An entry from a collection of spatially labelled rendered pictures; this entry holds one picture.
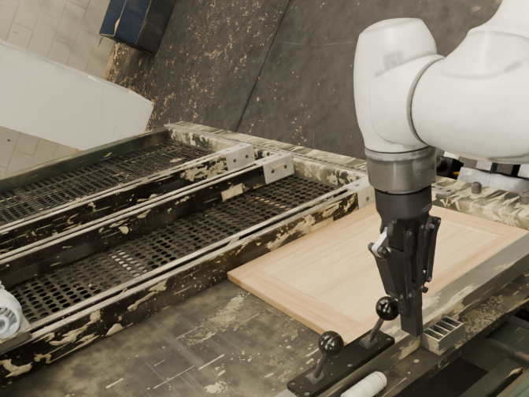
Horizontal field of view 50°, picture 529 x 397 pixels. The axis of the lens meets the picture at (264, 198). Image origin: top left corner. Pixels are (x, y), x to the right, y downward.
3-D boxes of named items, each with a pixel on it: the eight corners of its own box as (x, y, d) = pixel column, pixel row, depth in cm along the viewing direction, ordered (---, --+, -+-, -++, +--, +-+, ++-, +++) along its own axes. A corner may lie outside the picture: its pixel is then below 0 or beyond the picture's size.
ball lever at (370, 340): (382, 350, 96) (408, 305, 86) (366, 360, 94) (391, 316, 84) (366, 332, 98) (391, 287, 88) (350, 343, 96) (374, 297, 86)
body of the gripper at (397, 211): (402, 199, 71) (407, 264, 74) (445, 178, 75) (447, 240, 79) (360, 187, 77) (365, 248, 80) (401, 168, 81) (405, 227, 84)
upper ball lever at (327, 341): (329, 384, 89) (352, 341, 80) (311, 397, 88) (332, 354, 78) (314, 365, 91) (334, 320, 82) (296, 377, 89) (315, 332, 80)
